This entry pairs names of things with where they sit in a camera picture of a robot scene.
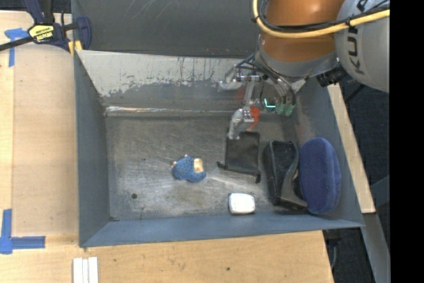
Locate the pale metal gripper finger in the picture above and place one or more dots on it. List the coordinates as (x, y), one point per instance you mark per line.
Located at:
(232, 81)
(236, 124)

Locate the orange-red small object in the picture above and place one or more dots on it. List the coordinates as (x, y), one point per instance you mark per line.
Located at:
(255, 114)

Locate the black flat case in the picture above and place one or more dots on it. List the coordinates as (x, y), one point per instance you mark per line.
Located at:
(243, 152)

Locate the black and grey pouch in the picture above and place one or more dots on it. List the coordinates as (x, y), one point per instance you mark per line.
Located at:
(280, 169)

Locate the blue spotted toy animal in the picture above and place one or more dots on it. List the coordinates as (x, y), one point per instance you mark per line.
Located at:
(186, 169)

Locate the grey metal bin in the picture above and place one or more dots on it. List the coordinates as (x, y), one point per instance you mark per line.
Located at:
(165, 149)

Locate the white rounded block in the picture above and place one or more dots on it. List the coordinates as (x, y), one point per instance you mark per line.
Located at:
(242, 203)

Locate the blue oval cushion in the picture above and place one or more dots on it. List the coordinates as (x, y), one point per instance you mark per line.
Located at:
(319, 175)

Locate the black cylinder on white bracket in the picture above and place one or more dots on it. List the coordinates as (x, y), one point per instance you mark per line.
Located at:
(331, 77)

